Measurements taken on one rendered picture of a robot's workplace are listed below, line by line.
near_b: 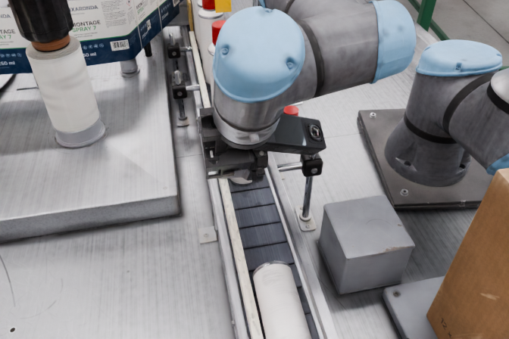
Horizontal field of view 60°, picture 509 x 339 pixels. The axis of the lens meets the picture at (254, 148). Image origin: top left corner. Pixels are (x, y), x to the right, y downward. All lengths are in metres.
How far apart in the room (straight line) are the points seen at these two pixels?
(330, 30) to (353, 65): 0.04
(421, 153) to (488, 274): 0.34
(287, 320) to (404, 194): 0.36
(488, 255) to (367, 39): 0.25
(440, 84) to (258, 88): 0.42
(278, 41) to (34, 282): 0.54
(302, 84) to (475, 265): 0.27
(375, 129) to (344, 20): 0.53
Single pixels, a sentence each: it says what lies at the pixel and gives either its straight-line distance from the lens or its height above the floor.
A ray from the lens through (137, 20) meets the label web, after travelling 1.05.
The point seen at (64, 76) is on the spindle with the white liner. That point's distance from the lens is 0.79.
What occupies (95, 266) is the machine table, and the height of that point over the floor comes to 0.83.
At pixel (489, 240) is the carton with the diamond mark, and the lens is 0.51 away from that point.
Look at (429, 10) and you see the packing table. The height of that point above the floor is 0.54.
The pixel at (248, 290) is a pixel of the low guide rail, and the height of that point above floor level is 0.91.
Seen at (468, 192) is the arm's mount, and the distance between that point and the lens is 0.86.
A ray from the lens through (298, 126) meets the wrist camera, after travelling 0.57.
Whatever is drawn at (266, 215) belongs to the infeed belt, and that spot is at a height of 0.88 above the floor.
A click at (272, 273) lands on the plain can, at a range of 0.57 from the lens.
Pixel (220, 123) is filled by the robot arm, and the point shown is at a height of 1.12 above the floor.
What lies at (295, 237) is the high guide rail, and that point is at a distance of 0.57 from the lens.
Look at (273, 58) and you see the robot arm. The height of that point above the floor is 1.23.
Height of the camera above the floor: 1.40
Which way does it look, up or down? 40 degrees down
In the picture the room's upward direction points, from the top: straight up
